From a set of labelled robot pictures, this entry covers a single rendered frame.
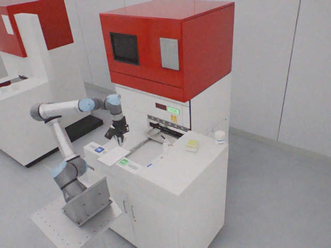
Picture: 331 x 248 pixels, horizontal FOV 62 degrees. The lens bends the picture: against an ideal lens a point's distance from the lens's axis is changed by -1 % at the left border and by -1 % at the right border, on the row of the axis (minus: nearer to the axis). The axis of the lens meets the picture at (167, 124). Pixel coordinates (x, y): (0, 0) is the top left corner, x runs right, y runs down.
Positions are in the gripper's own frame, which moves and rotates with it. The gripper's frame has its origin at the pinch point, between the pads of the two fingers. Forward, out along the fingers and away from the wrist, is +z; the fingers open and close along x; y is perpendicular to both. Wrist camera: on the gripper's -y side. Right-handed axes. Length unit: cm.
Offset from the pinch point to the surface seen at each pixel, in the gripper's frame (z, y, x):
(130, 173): 15.9, -4.1, -10.7
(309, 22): -41, 207, -56
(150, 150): 28.8, 34.8, 6.9
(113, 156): 14.4, 0.9, 11.5
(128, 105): 11, 58, 52
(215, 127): 35, 100, -15
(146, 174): 14.3, -0.7, -21.8
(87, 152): 17.3, -4.1, 35.2
